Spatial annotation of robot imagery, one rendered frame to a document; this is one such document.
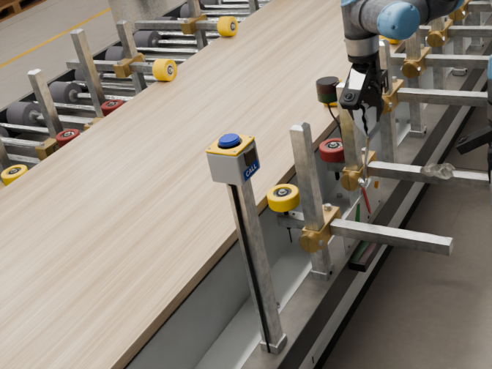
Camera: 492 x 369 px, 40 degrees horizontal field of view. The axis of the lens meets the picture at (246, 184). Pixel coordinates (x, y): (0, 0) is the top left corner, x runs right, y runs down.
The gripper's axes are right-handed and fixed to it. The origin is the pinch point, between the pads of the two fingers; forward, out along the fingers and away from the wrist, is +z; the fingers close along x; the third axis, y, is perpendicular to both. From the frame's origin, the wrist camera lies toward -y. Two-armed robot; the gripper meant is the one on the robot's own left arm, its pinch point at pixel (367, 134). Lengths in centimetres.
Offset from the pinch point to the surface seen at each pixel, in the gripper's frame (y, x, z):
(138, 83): 48, 116, 15
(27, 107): 25, 156, 17
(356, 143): 6.4, 6.1, 6.9
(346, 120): 5.3, 7.6, -0.3
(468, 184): 9.5, -21.3, 17.3
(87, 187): -25, 75, 11
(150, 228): -36, 43, 11
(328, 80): 6.9, 12.1, -10.1
